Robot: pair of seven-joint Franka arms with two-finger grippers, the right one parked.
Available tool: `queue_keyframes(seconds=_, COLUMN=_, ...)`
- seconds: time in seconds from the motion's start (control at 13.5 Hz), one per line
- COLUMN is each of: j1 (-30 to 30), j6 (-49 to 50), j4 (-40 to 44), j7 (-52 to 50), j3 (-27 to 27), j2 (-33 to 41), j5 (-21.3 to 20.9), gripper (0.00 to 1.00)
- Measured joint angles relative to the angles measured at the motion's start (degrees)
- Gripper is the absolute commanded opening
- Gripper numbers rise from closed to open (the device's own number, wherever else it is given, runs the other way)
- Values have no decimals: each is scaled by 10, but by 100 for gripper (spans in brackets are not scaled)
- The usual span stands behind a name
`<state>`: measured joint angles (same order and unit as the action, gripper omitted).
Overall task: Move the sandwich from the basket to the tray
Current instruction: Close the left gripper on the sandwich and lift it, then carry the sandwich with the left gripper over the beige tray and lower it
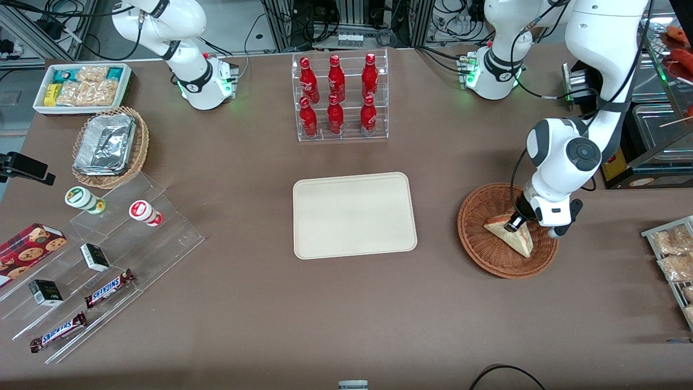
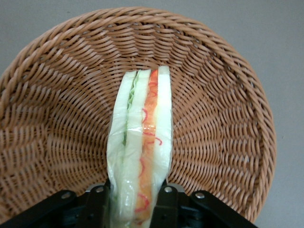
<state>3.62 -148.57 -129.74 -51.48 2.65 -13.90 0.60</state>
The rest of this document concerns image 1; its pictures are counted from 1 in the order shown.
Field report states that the silver black controller box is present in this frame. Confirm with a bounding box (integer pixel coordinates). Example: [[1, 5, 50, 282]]
[[561, 61, 599, 105]]

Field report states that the clear acrylic bottle rack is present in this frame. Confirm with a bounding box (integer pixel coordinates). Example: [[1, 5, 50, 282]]
[[291, 48, 389, 142]]

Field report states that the triangular sandwich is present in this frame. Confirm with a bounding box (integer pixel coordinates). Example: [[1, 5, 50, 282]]
[[483, 215, 534, 258]]

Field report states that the red lid white cup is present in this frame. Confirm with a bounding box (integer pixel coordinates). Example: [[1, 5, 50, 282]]
[[129, 200, 164, 227]]

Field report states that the red orange sausage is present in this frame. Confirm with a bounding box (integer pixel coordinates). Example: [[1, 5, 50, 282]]
[[663, 24, 693, 74]]

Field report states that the steel warmer pan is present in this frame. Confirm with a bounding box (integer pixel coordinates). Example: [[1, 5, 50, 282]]
[[630, 54, 675, 104]]

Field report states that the clear acrylic stepped display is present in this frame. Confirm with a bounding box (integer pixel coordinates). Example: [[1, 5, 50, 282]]
[[0, 172, 205, 365]]

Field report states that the red cookie box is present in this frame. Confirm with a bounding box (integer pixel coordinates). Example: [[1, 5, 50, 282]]
[[0, 223, 68, 288]]

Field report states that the clear cracker bag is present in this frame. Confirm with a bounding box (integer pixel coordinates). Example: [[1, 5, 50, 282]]
[[76, 66, 110, 83], [56, 80, 120, 107]]

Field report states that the round brown wicker basket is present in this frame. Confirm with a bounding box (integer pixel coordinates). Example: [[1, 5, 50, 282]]
[[457, 183, 559, 280]]

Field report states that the brown Snickers bar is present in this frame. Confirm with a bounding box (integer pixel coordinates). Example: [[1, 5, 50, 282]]
[[84, 269, 136, 309], [30, 311, 88, 354]]

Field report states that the black food warmer machine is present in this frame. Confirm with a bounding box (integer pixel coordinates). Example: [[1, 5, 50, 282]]
[[563, 8, 693, 190]]

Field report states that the cream rectangular tray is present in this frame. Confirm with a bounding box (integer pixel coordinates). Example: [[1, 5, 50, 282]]
[[292, 172, 418, 260]]

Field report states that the green lid white cup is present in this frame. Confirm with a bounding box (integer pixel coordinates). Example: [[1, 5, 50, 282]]
[[64, 186, 106, 215]]

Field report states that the oval tan wicker basket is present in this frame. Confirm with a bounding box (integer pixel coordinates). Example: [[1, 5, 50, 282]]
[[71, 106, 150, 190]]

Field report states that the red cola bottle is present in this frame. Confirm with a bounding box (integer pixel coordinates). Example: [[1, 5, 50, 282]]
[[299, 57, 320, 105], [360, 95, 377, 137], [362, 53, 378, 100], [299, 96, 318, 138], [328, 54, 346, 102], [327, 94, 344, 135]]

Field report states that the grey wire rack tray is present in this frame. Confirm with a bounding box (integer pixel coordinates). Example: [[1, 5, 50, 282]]
[[641, 216, 693, 332]]

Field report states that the silver foil tray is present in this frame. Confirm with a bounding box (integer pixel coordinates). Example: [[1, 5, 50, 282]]
[[73, 113, 137, 176]]

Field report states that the black looped cable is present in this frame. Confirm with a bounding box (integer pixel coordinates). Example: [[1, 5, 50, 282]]
[[468, 365, 547, 390]]

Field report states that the black clamp device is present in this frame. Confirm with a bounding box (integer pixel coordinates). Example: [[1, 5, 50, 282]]
[[0, 152, 56, 186]]

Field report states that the clear bag of crackers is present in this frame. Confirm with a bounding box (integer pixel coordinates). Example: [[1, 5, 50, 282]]
[[657, 253, 693, 283], [651, 224, 693, 256]]

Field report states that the small black white box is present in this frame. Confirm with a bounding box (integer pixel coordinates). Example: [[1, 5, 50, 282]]
[[28, 279, 64, 307], [80, 243, 111, 272]]

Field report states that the white rectangular snack bin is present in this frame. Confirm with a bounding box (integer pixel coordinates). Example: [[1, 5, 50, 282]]
[[32, 63, 133, 116]]

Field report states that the aluminium frame rack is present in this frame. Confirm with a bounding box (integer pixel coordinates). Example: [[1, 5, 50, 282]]
[[261, 0, 435, 53]]

